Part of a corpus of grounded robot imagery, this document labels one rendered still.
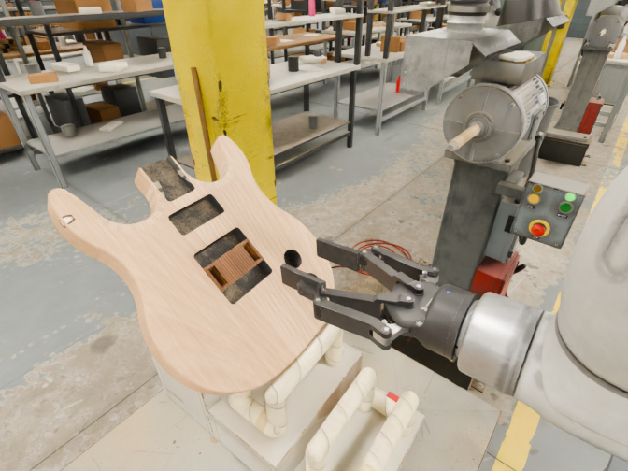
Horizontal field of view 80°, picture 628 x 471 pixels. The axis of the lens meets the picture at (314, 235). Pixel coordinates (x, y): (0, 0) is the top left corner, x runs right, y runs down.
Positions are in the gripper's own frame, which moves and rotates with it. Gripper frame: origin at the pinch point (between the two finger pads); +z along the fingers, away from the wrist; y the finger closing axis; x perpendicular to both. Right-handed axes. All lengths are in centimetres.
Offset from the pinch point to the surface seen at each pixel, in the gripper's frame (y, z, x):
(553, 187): 95, -17, -22
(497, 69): 101, 7, 10
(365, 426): 4.8, -5.2, -38.8
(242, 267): -1.0, 15.3, -5.9
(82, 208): -15.8, 28.6, 8.1
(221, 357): -12.3, 8.9, -12.4
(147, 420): -20, 30, -37
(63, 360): -14, 166, -120
